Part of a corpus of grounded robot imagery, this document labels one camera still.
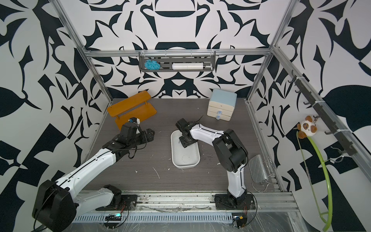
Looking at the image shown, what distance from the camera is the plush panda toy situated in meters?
0.59

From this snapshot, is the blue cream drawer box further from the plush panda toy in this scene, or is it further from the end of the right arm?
the plush panda toy

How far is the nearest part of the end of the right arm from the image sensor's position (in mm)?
691

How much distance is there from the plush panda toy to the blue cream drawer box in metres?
0.41

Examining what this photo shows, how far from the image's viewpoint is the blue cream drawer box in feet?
3.25
